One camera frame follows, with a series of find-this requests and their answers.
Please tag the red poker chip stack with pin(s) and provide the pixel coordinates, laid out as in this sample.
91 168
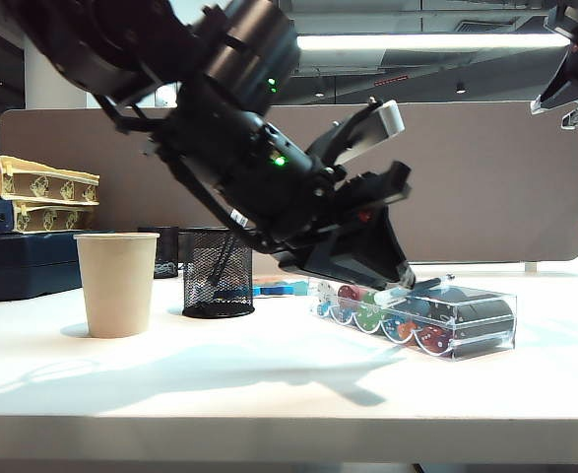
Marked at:
433 340
348 293

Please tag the orange poker chip stack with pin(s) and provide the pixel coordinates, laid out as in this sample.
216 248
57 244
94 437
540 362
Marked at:
407 332

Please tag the teal letter puzzle board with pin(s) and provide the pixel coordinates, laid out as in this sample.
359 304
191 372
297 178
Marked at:
274 290

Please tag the clear plastic poker chip box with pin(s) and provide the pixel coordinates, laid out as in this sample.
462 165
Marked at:
480 320

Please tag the black clear ballpoint pen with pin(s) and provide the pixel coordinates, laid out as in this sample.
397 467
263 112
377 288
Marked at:
431 283

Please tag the white poker chip stack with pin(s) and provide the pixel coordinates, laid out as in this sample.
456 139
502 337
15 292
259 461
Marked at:
325 295

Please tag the long white ceiling light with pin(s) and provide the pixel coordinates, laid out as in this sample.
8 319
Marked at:
416 42

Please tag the blue poker chip stack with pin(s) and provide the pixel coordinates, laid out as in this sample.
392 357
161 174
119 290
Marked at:
411 309

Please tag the red LED ceiling sign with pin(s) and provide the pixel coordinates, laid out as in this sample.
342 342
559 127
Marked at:
391 81

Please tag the brown felt desk divider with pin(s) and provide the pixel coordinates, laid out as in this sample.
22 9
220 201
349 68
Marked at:
490 187

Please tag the white divider foot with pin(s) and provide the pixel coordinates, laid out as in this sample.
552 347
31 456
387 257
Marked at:
530 268

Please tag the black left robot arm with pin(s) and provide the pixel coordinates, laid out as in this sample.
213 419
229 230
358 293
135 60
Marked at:
96 39

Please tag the beige paper cup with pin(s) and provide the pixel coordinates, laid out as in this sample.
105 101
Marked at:
116 286

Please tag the black shiny bag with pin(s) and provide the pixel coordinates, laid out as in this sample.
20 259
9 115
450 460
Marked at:
166 246

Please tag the black mesh pen holder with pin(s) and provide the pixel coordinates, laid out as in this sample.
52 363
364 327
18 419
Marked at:
217 310

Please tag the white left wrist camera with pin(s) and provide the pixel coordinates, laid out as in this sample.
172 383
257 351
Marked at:
387 120

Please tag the green poker chip stack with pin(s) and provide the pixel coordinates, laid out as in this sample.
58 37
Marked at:
369 320

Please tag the round ceiling spotlight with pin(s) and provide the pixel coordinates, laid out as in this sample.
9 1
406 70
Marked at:
319 93
460 89

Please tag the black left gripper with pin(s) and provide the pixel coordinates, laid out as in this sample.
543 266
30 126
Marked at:
249 172

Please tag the black poker chip stack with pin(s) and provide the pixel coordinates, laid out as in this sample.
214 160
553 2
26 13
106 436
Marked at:
485 320

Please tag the yellow orange puzzle box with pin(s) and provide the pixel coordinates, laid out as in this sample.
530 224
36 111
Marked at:
47 187

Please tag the silver wall sign plate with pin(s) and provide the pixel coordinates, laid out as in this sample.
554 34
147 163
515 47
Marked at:
168 97

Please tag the dark blue tool case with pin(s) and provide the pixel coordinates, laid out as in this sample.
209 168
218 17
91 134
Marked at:
22 266

